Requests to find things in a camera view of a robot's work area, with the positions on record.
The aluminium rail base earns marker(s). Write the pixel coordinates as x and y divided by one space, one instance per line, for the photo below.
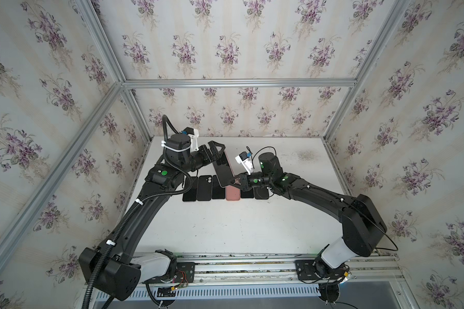
266 269

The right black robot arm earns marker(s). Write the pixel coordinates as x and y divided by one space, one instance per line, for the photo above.
362 226

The pink phone case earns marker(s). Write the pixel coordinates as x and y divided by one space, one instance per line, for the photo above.
232 194

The black phone case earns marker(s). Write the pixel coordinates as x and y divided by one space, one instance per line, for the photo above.
204 188

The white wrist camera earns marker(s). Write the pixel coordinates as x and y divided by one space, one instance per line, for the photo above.
193 135
245 160

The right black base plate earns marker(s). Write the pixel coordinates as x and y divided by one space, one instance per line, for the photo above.
313 271

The white vented grille strip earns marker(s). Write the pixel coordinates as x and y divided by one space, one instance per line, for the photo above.
226 292

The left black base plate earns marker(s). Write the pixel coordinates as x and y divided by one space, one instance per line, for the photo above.
180 272

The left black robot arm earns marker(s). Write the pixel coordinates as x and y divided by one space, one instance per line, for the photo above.
109 267

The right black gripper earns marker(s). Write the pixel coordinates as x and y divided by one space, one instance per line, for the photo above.
245 181

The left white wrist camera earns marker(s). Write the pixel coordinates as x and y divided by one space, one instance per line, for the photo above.
193 135

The aluminium frame cage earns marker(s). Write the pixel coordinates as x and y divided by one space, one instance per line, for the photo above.
122 88

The pink-cased phone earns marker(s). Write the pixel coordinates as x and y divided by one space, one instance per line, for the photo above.
223 170
217 192

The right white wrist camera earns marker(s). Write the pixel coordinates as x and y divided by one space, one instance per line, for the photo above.
245 160

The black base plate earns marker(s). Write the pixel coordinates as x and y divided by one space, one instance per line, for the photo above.
313 271
180 272

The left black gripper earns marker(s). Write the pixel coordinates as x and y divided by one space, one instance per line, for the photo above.
208 153

